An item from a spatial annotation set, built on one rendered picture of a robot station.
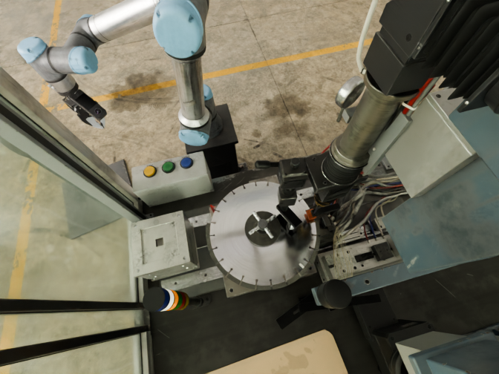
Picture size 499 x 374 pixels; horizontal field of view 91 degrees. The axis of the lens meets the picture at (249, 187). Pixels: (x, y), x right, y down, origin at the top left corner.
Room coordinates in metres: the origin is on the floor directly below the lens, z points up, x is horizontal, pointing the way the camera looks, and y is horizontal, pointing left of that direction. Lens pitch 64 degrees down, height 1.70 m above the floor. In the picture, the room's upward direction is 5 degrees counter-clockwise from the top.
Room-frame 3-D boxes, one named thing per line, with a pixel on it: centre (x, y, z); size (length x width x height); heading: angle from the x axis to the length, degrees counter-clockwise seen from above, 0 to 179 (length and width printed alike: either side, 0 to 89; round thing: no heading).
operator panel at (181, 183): (0.48, 0.30, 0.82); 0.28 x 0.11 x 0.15; 100
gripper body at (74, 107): (0.73, 0.61, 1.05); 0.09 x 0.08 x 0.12; 49
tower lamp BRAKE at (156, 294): (0.03, 0.21, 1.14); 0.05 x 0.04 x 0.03; 10
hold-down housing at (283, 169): (0.25, -0.10, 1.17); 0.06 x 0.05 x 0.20; 91
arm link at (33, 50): (0.73, 0.60, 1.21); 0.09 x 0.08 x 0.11; 82
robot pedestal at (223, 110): (0.81, 0.18, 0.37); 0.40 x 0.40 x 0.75; 10
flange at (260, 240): (0.21, -0.03, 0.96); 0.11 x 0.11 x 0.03
